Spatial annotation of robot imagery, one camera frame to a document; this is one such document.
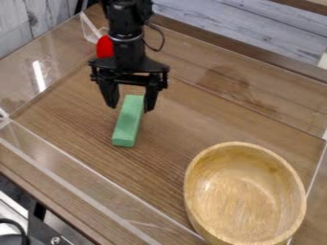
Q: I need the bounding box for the red toy strawberry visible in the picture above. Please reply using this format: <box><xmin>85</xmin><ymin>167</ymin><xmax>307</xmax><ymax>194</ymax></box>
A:
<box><xmin>96</xmin><ymin>35</ymin><xmax>114</xmax><ymax>58</ymax></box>

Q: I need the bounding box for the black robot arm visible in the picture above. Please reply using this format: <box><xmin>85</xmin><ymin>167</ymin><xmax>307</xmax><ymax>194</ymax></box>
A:
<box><xmin>88</xmin><ymin>0</ymin><xmax>170</xmax><ymax>112</ymax></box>

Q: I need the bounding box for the green rectangular block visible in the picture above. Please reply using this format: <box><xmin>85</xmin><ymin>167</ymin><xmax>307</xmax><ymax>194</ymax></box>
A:
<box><xmin>111</xmin><ymin>95</ymin><xmax>143</xmax><ymax>147</ymax></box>

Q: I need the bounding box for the black cable lower left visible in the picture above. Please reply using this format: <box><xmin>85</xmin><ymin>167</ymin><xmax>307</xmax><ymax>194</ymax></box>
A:
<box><xmin>0</xmin><ymin>218</ymin><xmax>31</xmax><ymax>245</ymax></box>

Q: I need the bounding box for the clear acrylic tray enclosure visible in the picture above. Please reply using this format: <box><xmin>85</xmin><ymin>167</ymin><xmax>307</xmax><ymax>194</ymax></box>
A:
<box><xmin>0</xmin><ymin>17</ymin><xmax>327</xmax><ymax>245</ymax></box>

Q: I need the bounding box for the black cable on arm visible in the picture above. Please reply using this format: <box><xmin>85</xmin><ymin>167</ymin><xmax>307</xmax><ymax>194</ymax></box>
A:
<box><xmin>143</xmin><ymin>22</ymin><xmax>166</xmax><ymax>53</ymax></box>

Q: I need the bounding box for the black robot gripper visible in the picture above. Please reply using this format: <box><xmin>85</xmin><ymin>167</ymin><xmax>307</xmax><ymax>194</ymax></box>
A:
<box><xmin>88</xmin><ymin>37</ymin><xmax>170</xmax><ymax>112</ymax></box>

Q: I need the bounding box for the brown wooden bowl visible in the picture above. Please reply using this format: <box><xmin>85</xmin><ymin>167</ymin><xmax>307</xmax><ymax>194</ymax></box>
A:
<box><xmin>184</xmin><ymin>142</ymin><xmax>307</xmax><ymax>245</ymax></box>

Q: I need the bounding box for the black metal table frame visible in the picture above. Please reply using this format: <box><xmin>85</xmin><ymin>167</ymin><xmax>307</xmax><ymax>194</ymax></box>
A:
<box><xmin>27</xmin><ymin>202</ymin><xmax>73</xmax><ymax>245</ymax></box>

